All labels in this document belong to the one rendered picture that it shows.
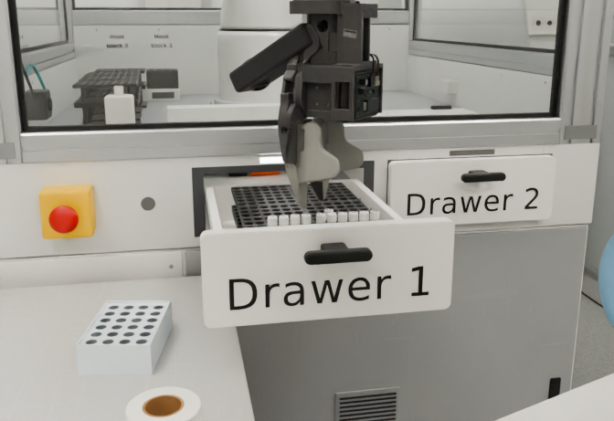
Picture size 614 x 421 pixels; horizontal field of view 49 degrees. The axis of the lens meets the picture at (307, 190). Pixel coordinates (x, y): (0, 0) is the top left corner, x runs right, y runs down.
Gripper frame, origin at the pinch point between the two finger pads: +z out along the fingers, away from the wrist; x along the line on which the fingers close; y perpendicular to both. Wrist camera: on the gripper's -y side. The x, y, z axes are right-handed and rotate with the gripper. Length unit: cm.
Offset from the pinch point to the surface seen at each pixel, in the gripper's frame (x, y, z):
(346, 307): 2.5, 3.8, 13.9
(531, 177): 53, 13, 8
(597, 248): 256, 3, 84
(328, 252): -2.0, 3.8, 5.8
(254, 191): 20.4, -21.1, 7.3
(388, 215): 20.4, 1.1, 7.9
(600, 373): 165, 18, 97
